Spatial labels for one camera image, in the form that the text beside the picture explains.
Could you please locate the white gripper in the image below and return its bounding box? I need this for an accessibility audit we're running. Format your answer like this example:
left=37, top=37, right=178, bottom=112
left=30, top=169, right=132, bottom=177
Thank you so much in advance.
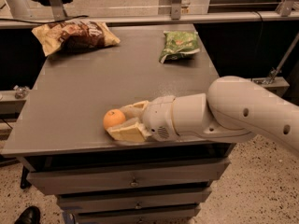
left=107, top=95, right=178, bottom=143

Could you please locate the orange fruit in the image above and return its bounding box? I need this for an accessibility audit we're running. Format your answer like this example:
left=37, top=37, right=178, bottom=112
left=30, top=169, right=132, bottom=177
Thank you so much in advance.
left=103, top=109, right=126, bottom=130

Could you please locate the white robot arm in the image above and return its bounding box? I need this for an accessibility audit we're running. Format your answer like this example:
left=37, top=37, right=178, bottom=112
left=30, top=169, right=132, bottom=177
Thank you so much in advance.
left=103, top=77, right=299, bottom=152

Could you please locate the green jalapeno chip bag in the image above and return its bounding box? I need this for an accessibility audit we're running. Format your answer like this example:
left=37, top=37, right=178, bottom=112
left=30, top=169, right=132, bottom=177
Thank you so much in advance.
left=159, top=31, right=200, bottom=63

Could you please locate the brown yellow chip bag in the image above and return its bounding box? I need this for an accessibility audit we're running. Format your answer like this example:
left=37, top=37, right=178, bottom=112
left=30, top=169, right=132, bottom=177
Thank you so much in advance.
left=32, top=21, right=121, bottom=56

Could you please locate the grey drawer cabinet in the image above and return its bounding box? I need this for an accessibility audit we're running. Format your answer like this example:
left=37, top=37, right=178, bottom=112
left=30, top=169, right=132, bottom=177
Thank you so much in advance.
left=1, top=23, right=249, bottom=224

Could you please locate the top grey drawer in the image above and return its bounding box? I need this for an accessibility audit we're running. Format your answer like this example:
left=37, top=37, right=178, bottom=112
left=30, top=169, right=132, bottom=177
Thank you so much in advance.
left=27, top=158, right=230, bottom=195

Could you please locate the grey drawer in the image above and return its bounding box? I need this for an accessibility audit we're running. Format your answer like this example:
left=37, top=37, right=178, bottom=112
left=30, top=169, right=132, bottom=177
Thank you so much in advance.
left=76, top=204, right=200, bottom=224
left=27, top=158, right=230, bottom=195
left=58, top=186, right=211, bottom=214

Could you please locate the middle grey drawer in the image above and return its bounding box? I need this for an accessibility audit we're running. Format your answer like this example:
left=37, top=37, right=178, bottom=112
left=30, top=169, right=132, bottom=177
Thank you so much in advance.
left=58, top=186, right=211, bottom=214

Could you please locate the bottom grey drawer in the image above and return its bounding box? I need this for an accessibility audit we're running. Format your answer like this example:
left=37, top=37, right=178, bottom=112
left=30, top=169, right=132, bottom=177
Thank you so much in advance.
left=76, top=204, right=200, bottom=224

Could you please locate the small crumpled foil object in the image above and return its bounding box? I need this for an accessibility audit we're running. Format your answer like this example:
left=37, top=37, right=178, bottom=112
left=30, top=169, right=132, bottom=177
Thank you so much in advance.
left=13, top=85, right=30, bottom=99

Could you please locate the black shoe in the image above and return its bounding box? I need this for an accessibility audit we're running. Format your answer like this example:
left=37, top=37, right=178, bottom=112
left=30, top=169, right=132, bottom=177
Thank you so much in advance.
left=14, top=206, right=40, bottom=224

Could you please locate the horizontal metal rail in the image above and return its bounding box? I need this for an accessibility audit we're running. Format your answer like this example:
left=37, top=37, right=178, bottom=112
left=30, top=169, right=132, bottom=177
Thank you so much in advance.
left=0, top=10, right=299, bottom=30

